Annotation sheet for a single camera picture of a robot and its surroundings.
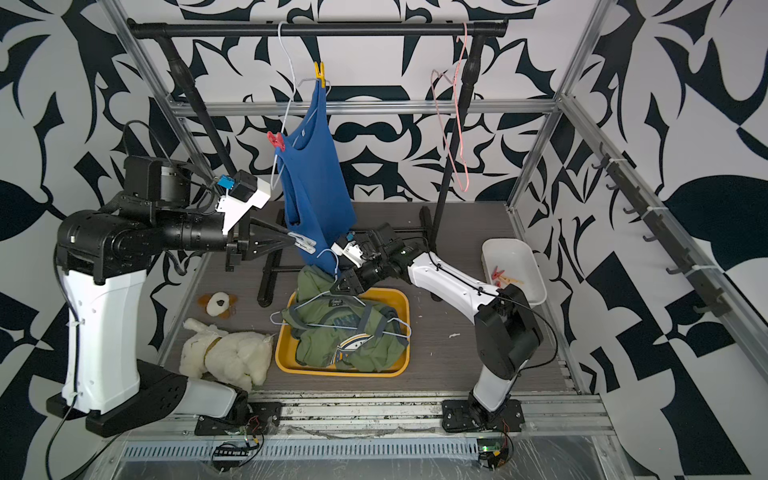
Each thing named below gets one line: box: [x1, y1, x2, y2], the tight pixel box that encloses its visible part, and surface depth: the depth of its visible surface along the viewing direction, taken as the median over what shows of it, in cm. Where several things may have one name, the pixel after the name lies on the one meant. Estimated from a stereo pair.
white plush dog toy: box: [179, 317, 275, 393], surface depth 78 cm
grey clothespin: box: [287, 231, 317, 255], surface depth 52 cm
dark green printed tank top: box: [281, 265, 410, 372], surface depth 80 cm
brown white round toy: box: [198, 291, 237, 319], surface depth 93 cm
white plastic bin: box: [481, 238, 547, 306], surface depth 104 cm
